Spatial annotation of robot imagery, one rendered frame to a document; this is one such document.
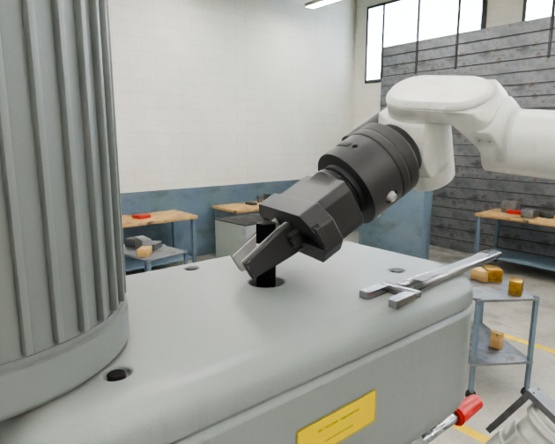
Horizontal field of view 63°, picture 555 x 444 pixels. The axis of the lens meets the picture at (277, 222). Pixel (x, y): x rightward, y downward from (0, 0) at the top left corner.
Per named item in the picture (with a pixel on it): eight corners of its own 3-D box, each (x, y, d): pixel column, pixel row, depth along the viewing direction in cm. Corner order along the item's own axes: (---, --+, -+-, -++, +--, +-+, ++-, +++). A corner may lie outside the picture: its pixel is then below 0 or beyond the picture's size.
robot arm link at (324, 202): (344, 286, 43) (429, 215, 46) (299, 202, 39) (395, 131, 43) (282, 255, 54) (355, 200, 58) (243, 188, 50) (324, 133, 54)
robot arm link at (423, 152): (409, 226, 51) (475, 172, 54) (395, 146, 44) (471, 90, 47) (341, 192, 59) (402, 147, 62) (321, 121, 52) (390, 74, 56)
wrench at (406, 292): (477, 253, 58) (478, 246, 58) (510, 259, 55) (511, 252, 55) (358, 298, 42) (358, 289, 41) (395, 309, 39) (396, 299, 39)
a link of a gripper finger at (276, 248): (237, 256, 43) (286, 219, 45) (253, 282, 45) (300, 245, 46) (243, 261, 42) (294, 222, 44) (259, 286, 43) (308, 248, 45)
